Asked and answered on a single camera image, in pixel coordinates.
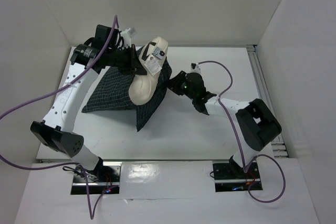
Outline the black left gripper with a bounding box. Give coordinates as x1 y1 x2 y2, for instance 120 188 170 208
106 44 146 75

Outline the cream pillow with bear print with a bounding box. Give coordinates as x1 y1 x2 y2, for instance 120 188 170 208
129 37 168 105

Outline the dark grid-pattern pillowcase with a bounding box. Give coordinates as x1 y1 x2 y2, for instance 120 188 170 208
81 60 172 131

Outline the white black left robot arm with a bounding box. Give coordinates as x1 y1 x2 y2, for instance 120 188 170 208
30 45 147 182

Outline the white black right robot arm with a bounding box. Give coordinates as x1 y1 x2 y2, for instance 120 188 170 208
166 71 282 178

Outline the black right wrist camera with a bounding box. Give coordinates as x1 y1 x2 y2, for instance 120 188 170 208
186 65 204 85

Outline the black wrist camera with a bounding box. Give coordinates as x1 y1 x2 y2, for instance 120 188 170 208
91 25 119 50
186 65 204 85

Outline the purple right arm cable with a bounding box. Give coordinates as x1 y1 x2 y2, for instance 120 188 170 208
196 60 286 203

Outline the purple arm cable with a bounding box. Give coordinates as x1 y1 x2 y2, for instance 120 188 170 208
0 15 119 220
196 60 286 203

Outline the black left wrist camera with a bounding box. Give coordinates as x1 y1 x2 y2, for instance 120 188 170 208
91 25 119 50

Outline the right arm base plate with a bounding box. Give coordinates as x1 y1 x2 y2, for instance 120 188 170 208
209 162 263 193

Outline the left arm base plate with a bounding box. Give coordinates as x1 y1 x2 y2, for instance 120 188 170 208
68 162 121 195

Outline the aluminium frame rail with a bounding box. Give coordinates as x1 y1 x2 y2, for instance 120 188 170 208
246 45 289 158

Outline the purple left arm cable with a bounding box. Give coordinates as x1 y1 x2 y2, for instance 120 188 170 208
0 15 119 220

